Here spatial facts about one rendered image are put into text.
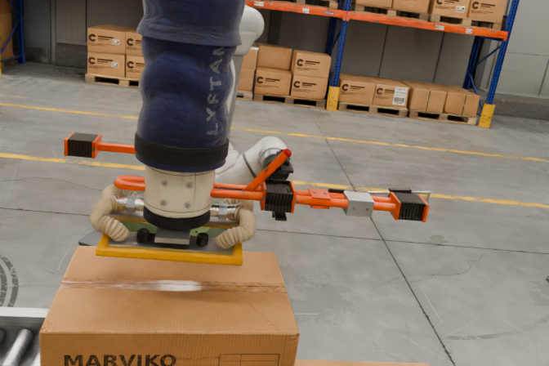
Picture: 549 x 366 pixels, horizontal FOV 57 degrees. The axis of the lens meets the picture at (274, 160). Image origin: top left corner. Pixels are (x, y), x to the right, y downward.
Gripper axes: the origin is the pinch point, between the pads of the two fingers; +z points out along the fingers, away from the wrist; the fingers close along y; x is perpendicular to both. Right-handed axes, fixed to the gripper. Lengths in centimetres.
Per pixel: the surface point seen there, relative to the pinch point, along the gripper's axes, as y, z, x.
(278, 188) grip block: -1.6, 0.2, 1.5
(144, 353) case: 35, 20, 31
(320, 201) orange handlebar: -0.3, 3.7, -9.0
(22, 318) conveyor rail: 64, -30, 77
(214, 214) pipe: 6.2, 2.1, 17.4
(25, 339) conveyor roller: 69, -25, 74
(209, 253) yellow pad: 11.1, 13.5, 18.0
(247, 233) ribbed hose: 6.2, 11.4, 9.5
